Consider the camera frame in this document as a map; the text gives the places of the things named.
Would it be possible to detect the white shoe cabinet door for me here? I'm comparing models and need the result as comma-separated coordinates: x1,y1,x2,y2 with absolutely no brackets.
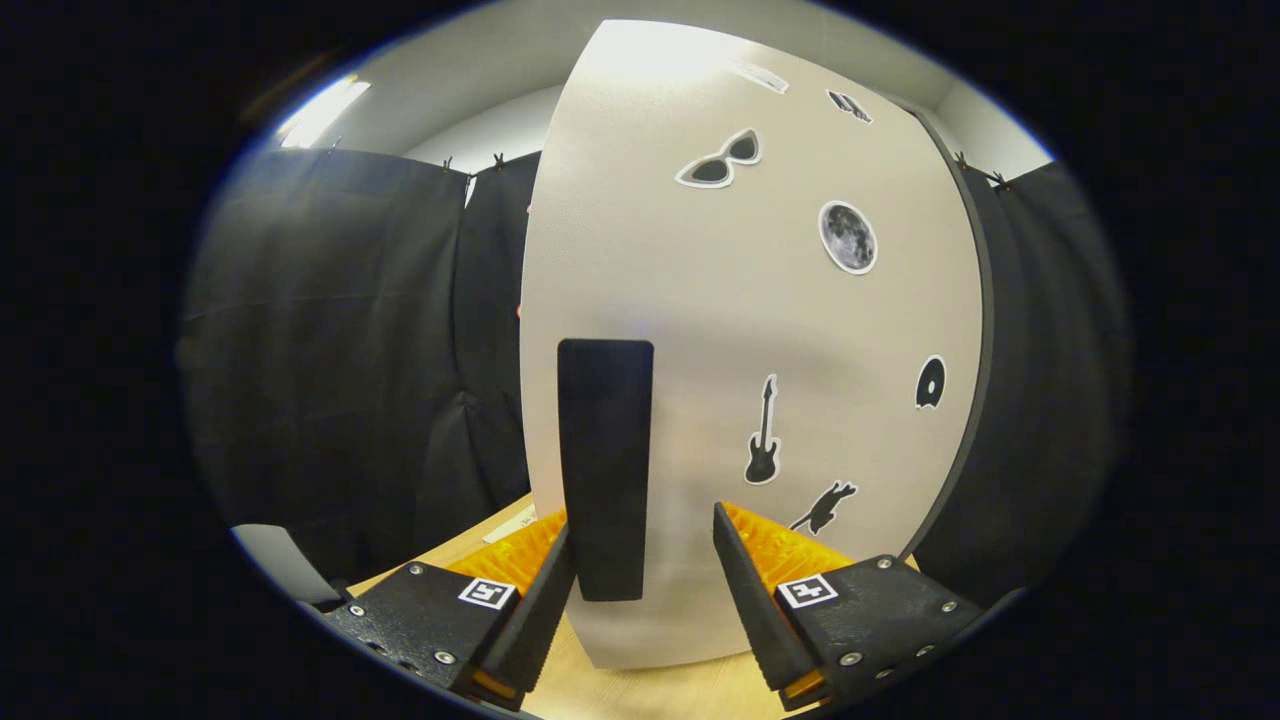
518,18,986,669

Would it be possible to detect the ceiling light panel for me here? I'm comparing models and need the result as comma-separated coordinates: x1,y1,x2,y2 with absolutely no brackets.
275,75,373,151

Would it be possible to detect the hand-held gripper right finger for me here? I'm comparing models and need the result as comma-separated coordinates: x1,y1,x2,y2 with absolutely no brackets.
711,501,987,713

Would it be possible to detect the black backdrop cloth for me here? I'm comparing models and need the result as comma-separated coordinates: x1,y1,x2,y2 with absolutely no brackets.
178,148,1131,601

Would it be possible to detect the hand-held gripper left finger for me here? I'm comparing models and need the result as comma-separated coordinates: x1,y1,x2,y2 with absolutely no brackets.
322,510,578,711

